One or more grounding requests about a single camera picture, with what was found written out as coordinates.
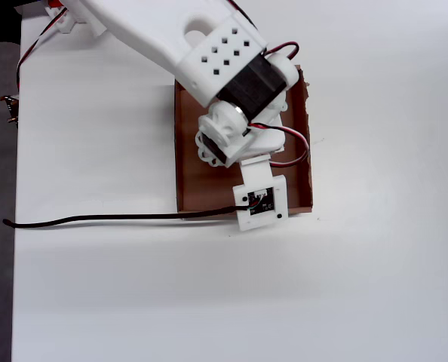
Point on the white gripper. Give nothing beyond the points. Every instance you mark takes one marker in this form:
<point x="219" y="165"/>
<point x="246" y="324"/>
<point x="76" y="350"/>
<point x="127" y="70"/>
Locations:
<point x="211" y="149"/>

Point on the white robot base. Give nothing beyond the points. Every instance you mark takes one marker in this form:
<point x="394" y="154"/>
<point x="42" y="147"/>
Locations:
<point x="62" y="20"/>

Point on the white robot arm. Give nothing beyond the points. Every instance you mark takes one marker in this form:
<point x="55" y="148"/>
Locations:
<point x="194" y="41"/>

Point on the brown cardboard box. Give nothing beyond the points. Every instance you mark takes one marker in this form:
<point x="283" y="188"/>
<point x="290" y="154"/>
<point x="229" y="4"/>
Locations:
<point x="299" y="177"/>

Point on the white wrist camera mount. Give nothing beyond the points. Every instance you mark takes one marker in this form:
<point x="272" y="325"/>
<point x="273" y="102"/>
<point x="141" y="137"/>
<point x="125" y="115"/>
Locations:
<point x="259" y="181"/>

